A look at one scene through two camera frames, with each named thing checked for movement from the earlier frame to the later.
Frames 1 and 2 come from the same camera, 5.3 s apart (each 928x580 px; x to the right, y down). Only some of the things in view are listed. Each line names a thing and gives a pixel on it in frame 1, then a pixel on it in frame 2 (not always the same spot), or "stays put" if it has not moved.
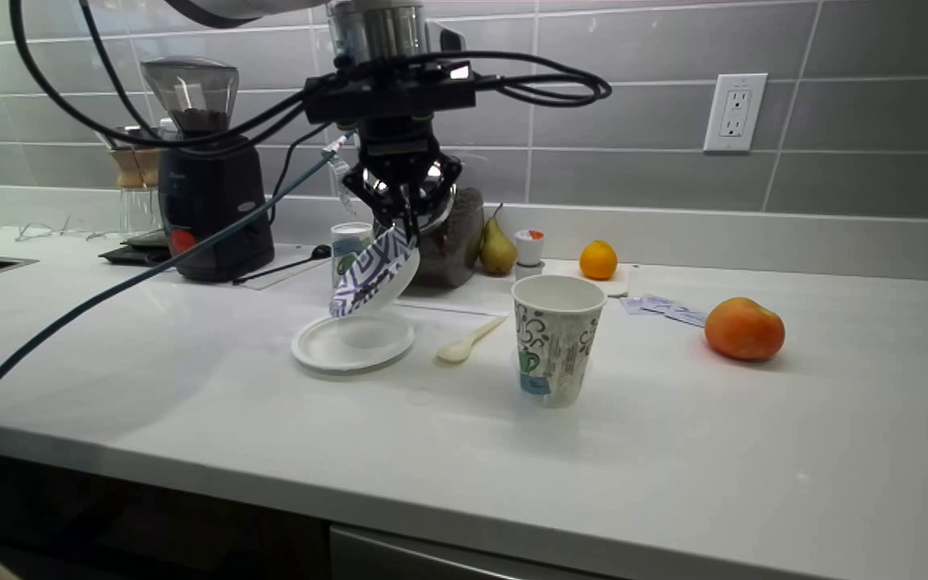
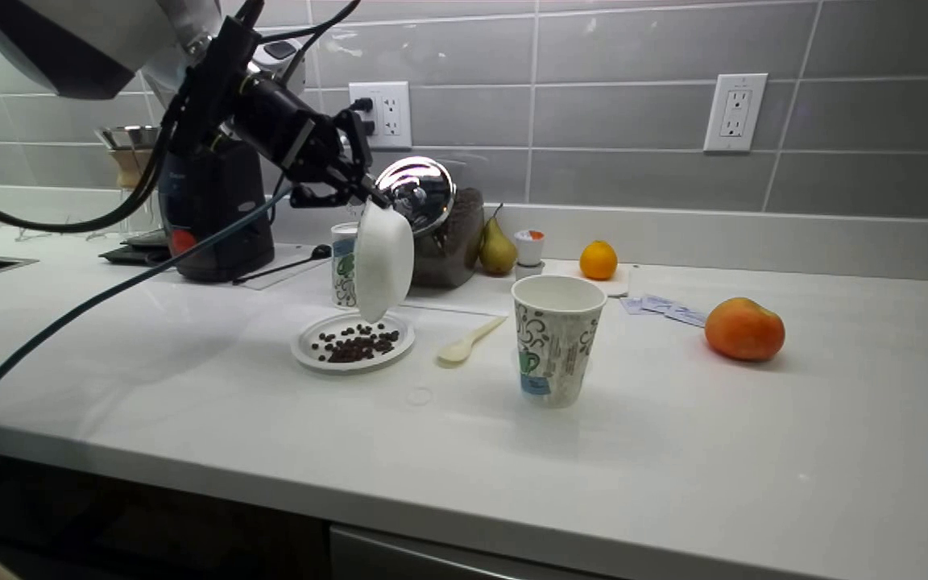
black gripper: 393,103 -> 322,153
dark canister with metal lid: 451,246 stays put
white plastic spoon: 461,348 stays put
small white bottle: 528,249 stays put
